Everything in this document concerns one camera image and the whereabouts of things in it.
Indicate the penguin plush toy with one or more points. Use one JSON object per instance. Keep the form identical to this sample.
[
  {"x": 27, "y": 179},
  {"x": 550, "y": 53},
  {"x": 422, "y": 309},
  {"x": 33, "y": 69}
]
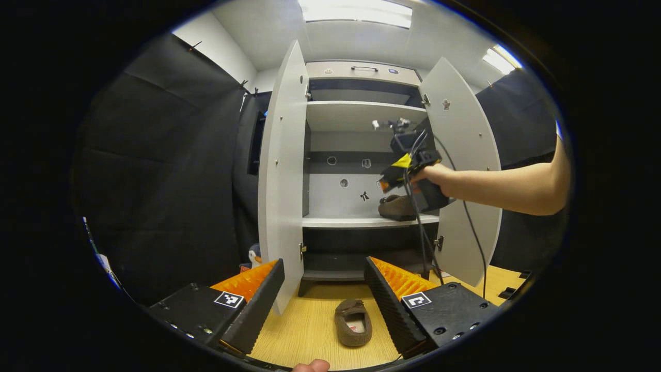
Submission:
[{"x": 254, "y": 256}]

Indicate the white shoe cabinet door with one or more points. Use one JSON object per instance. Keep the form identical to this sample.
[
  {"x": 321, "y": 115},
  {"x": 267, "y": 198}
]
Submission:
[
  {"x": 470, "y": 129},
  {"x": 284, "y": 181}
]

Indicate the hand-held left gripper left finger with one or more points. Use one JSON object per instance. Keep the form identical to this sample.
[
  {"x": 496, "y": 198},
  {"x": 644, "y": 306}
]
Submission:
[{"x": 261, "y": 305}]

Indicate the white shoe cabinet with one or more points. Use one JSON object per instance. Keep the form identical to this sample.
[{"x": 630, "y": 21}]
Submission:
[{"x": 356, "y": 116}]

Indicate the black backdrop cloth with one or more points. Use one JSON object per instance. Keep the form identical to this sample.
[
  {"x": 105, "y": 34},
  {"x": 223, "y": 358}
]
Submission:
[{"x": 155, "y": 181}]

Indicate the large ceiling light panel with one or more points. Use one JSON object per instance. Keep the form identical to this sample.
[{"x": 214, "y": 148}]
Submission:
[{"x": 356, "y": 13}]

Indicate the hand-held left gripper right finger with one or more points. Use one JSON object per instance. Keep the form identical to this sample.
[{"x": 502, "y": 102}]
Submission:
[{"x": 387, "y": 305}]

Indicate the small ceiling light panel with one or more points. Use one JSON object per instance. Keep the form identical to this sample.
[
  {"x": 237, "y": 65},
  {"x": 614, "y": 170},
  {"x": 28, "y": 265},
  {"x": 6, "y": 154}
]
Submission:
[{"x": 500, "y": 59}]

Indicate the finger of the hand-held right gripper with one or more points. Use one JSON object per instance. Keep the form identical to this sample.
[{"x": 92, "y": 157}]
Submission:
[{"x": 398, "y": 168}]

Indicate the brown fuzzy shoe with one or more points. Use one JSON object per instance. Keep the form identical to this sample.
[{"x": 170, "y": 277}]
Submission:
[
  {"x": 352, "y": 330},
  {"x": 395, "y": 209}
]

